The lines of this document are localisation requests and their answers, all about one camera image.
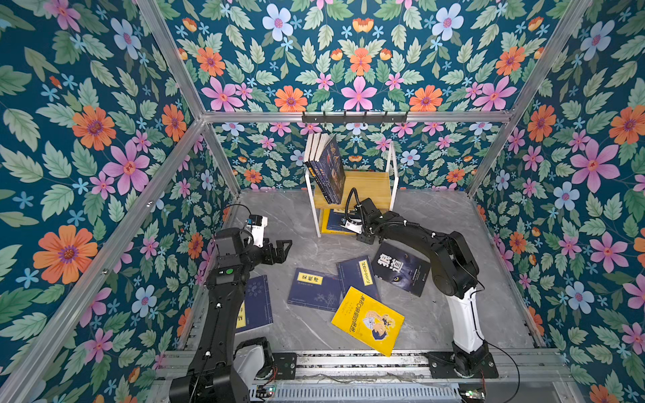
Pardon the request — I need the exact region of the navy book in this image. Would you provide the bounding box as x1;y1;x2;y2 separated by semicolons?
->
337;255;381;302
324;209;356;233
235;275;274;333
287;268;343;312

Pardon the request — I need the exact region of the purple old man book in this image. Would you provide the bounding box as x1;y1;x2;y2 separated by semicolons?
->
321;134;345;205
313;133;335;204

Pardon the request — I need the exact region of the yellow book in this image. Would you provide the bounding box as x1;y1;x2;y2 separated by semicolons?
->
320;207;354;236
332;287;405;357

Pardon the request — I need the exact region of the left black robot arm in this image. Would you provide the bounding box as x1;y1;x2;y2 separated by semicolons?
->
169;228;292;402

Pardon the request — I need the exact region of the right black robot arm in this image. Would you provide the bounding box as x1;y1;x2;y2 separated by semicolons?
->
355;198;489;378

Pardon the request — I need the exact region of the white wooden book shelf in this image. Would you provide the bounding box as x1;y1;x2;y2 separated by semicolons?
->
303;144;399;238

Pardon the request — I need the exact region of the yellow book on shelf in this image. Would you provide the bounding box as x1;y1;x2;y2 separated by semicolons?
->
320;207;354;236

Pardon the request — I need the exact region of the dark wolf cover book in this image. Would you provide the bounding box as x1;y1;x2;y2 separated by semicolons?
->
372;243;431;297

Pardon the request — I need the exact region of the black book gold title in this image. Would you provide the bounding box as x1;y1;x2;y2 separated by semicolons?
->
303;134;328;202

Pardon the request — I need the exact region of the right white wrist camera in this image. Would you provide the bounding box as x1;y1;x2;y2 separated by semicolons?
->
342;217;363;234

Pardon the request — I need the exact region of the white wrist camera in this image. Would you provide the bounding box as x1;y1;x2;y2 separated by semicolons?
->
247;214;268;248
342;217;363;234

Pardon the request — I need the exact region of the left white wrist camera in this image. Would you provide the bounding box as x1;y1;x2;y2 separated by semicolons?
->
247;214;268;248

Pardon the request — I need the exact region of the black wall hook rail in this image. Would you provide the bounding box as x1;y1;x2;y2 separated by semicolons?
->
301;111;408;125

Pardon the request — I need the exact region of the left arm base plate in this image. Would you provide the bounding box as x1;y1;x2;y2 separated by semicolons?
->
255;353;298;381

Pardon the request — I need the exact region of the aluminium front rail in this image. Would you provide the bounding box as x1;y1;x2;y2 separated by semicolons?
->
145;348;586;403

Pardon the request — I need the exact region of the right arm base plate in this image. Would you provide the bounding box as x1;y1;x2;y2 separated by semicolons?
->
423;352;500;379

